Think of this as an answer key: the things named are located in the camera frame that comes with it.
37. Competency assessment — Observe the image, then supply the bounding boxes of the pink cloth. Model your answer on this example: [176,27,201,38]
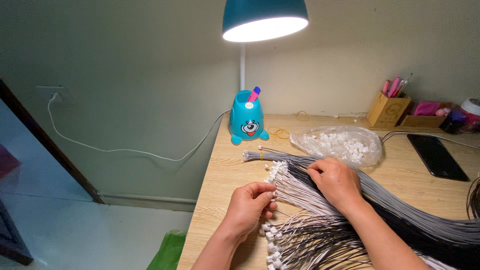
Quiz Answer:
[413,101,442,116]

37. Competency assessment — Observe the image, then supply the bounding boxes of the wooden desk organizer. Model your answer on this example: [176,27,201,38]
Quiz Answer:
[361,91,453,132]

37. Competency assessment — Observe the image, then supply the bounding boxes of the grey cable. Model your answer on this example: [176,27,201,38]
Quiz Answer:
[380,131,480,150]

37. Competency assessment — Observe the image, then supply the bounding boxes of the white wall outlet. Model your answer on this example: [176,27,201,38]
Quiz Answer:
[35,86,74,104]

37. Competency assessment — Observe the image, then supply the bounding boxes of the dark blue bottle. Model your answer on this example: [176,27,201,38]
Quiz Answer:
[440,109,468,135]

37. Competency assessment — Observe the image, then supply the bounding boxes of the dark wooden door frame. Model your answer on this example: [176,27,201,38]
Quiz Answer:
[0,78,104,205]

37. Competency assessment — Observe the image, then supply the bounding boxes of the red jar with white lid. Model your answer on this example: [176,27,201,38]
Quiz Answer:
[460,98,480,133]

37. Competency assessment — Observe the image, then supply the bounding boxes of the bundle of grey wires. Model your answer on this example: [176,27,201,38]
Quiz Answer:
[242,146,480,245]

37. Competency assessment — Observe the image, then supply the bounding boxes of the thin pencils in organizer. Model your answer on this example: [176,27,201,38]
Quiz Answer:
[394,73,414,98]

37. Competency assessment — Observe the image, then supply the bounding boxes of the teal dog face desk lamp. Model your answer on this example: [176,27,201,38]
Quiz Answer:
[222,0,310,146]

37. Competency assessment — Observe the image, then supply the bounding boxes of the person's left hand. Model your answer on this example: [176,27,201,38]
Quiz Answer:
[224,182,279,245]

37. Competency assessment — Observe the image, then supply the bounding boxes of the single white connector wire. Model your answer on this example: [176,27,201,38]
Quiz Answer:
[268,190,300,220]

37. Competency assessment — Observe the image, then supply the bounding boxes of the clear bag of white connectors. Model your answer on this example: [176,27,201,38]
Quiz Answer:
[289,125,383,167]

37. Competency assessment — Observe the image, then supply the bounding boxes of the white lamp power cable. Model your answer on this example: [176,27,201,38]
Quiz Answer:
[47,93,232,163]

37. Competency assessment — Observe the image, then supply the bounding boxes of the black cables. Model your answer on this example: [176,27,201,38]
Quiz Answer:
[466,175,480,220]

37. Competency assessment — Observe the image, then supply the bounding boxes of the green plastic bag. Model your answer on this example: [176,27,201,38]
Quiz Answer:
[146,229,187,270]

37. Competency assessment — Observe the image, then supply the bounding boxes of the person's right hand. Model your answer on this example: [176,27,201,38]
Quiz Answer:
[307,157,363,215]

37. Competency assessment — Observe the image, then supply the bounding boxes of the black smartphone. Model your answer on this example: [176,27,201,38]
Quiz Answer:
[407,134,470,182]

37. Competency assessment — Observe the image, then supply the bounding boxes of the pile of black white connector wires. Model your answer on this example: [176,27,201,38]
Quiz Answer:
[259,160,480,270]

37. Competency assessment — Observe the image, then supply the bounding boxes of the dark furniture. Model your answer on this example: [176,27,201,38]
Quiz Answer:
[0,198,35,266]

